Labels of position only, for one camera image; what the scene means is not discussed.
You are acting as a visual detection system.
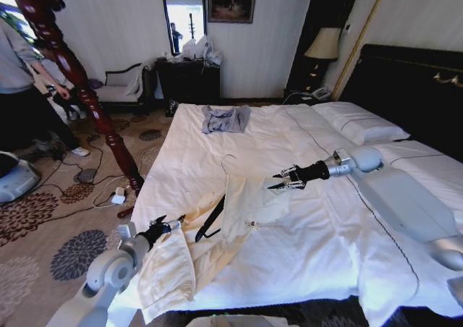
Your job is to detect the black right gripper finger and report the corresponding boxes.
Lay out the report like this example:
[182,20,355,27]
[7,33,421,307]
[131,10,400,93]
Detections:
[266,180,307,192]
[271,164,302,179]

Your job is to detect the cream shirt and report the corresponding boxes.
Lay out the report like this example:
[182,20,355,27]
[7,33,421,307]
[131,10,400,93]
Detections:
[136,173,292,310]

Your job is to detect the white bed duvet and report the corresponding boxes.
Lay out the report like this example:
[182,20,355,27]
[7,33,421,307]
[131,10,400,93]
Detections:
[108,101,463,327]

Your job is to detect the black clothes hanger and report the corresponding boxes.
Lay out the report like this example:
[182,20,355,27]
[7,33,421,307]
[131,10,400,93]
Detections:
[195,154,238,244]

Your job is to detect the white power adapter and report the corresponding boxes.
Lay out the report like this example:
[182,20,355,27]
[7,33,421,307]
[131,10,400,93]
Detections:
[111,186,127,205]

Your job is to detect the white pillow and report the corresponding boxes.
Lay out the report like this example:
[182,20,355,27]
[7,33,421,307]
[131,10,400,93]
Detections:
[313,101,412,145]
[374,140,463,212]

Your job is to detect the black nightstand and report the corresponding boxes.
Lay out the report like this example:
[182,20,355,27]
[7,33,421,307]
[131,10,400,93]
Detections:
[284,83,337,106]

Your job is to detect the blue-grey garment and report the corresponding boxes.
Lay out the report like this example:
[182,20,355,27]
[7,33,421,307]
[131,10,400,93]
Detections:
[200,105,252,135]

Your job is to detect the black headboard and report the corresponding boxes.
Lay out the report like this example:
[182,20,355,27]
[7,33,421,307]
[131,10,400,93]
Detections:
[339,43,463,161]

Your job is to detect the table lamp with cream shade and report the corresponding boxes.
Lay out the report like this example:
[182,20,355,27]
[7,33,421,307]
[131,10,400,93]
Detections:
[303,27,341,86]

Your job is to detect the black dresser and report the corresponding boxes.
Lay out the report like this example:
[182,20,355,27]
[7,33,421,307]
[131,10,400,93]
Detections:
[155,57,221,106]

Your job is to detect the red-brown wooden coat stand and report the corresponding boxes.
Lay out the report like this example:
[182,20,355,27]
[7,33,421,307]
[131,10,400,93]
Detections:
[14,0,145,219]

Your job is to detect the white upholstered dark-framed sofa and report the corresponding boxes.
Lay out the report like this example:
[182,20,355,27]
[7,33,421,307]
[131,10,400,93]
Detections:
[90,62,156,115]

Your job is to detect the white plastic bags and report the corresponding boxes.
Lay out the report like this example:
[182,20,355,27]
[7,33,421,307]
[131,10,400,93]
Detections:
[182,35,222,67]

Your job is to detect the person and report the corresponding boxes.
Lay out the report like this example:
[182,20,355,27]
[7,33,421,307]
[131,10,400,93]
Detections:
[0,17,90,158]

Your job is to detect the black floor cable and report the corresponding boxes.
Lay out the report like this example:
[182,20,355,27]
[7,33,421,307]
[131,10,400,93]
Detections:
[34,133,122,200]

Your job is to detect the wall mirror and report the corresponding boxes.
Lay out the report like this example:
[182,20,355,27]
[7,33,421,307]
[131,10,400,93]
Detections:
[158,0,208,56]

